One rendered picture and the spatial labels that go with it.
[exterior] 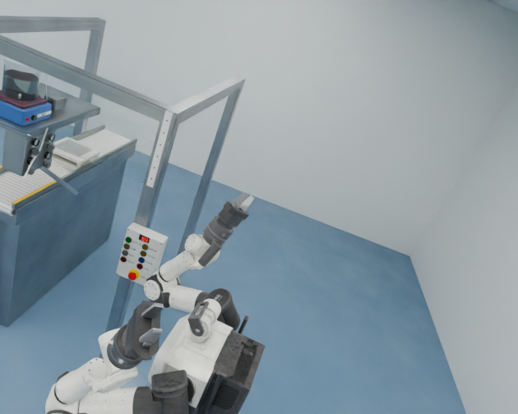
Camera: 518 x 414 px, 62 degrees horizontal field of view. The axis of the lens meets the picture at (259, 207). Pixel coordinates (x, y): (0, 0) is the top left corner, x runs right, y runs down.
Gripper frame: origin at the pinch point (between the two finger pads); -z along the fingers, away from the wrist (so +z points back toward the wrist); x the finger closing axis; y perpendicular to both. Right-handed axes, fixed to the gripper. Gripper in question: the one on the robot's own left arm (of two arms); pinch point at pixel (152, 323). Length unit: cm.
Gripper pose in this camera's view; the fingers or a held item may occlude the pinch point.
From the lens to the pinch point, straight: 95.7
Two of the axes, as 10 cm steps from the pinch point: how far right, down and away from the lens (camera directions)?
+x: -0.8, -8.0, 6.0
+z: -5.2, 5.4, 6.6
